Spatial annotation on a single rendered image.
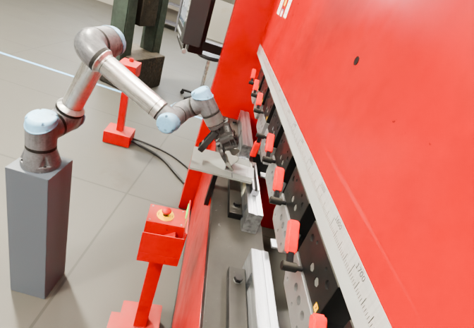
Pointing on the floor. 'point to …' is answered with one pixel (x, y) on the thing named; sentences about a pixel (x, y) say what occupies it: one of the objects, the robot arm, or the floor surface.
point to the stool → (205, 67)
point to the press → (152, 48)
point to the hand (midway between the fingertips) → (231, 165)
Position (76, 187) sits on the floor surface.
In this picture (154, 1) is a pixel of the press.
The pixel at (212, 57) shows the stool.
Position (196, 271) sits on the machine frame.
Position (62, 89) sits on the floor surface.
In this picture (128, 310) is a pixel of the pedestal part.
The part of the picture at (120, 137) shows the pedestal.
